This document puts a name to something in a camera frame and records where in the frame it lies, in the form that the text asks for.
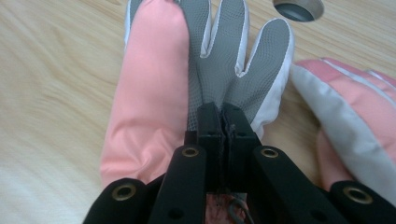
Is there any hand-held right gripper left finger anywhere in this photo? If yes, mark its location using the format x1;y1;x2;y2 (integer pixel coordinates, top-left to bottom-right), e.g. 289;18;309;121
184;102;226;194

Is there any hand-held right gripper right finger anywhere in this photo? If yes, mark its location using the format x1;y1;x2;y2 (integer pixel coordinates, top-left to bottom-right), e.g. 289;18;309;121
221;102;263;194

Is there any round grey table grommet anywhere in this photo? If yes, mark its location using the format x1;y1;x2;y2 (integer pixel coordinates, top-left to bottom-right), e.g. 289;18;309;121
272;0;325;23

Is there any pink glove grey palm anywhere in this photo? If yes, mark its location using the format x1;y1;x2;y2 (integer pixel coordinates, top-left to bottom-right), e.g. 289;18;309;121
99;0;295;190

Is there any pink padded glove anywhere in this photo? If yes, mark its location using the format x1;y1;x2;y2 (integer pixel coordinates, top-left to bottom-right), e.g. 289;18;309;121
290;57;396;207

